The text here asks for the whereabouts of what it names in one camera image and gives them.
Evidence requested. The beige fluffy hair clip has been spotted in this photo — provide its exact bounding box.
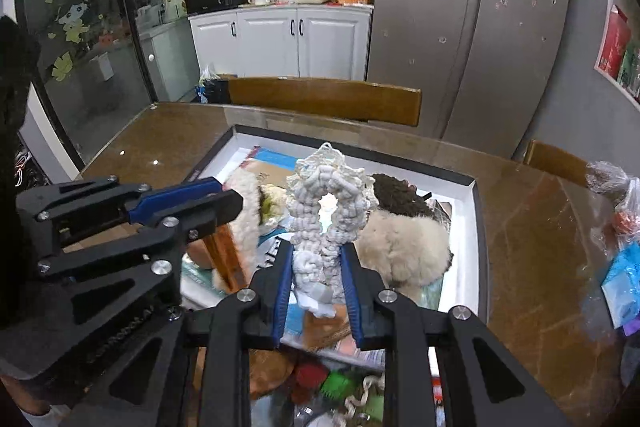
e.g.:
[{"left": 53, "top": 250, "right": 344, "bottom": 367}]
[{"left": 356, "top": 208, "right": 454, "bottom": 296}]

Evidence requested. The narrow wooden chair back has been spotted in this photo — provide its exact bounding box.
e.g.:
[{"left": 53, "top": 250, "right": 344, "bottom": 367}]
[{"left": 521, "top": 138, "right": 592, "bottom": 188}]

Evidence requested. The green ridged plastic piece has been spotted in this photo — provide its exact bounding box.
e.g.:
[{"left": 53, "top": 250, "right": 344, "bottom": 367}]
[{"left": 319, "top": 371, "right": 357, "bottom": 404}]

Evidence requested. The person's left forearm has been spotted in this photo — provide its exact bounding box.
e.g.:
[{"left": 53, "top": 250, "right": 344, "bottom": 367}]
[{"left": 0, "top": 372, "right": 71, "bottom": 427}]

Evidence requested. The brown glossy desktop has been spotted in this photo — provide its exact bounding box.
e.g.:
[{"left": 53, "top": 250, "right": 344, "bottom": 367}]
[{"left": 75, "top": 101, "right": 640, "bottom": 427}]

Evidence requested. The wide wooden chair back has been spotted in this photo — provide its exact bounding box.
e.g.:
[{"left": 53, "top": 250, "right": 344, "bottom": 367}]
[{"left": 226, "top": 76, "right": 423, "bottom": 128}]

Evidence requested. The red ridged plastic piece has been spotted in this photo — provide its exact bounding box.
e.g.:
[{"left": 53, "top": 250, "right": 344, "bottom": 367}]
[{"left": 294, "top": 363, "right": 329, "bottom": 401}]

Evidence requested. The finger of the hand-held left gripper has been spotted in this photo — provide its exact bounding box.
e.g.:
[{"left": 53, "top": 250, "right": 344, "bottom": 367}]
[
  {"left": 36, "top": 189, "right": 245, "bottom": 334},
  {"left": 15, "top": 177, "right": 224, "bottom": 249}
]

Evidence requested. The printed paper sheet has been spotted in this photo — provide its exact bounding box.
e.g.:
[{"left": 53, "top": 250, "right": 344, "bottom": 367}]
[{"left": 182, "top": 147, "right": 453, "bottom": 365}]

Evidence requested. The dark bag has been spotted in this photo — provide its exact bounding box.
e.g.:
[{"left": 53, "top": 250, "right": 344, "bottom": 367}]
[{"left": 196, "top": 66, "right": 232, "bottom": 106}]

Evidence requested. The clear plastic bag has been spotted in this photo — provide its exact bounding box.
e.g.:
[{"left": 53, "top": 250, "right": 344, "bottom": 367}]
[{"left": 584, "top": 158, "right": 640, "bottom": 254}]

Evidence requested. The black box with white interior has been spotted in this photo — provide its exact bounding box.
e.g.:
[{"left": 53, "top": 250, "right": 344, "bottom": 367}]
[{"left": 180, "top": 124, "right": 490, "bottom": 368}]

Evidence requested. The glass door with stickers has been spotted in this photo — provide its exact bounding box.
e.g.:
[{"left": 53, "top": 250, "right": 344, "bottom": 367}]
[{"left": 14, "top": 0, "right": 202, "bottom": 168}]

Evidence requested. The white braided lace scrunchie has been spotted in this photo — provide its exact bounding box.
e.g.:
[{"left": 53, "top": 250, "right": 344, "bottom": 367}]
[{"left": 285, "top": 142, "right": 374, "bottom": 321}]

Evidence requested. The red box on shelf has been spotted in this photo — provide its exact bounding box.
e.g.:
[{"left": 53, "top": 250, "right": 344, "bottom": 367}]
[{"left": 597, "top": 6, "right": 633, "bottom": 81}]

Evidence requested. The silver refrigerator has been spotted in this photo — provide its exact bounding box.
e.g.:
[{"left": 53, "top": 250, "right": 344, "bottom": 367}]
[{"left": 366, "top": 0, "right": 574, "bottom": 158}]

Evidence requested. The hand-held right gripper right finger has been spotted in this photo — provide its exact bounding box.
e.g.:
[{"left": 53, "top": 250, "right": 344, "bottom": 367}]
[{"left": 340, "top": 243, "right": 573, "bottom": 427}]

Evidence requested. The brown fuzzy hair claw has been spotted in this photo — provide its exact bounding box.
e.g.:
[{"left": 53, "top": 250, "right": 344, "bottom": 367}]
[{"left": 368, "top": 173, "right": 434, "bottom": 221}]

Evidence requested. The white wall shelf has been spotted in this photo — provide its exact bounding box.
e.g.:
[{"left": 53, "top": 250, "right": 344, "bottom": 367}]
[{"left": 594, "top": 0, "right": 640, "bottom": 104}]

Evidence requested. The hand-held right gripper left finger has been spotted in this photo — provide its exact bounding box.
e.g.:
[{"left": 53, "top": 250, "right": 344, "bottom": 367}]
[{"left": 65, "top": 240, "right": 297, "bottom": 427}]

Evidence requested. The white kitchen cabinet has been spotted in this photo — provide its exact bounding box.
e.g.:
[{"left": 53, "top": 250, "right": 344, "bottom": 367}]
[{"left": 188, "top": 3, "right": 374, "bottom": 81}]

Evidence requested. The white fuzzy hair claw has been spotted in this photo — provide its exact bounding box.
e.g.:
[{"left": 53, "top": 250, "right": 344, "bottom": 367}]
[{"left": 211, "top": 168, "right": 264, "bottom": 294}]

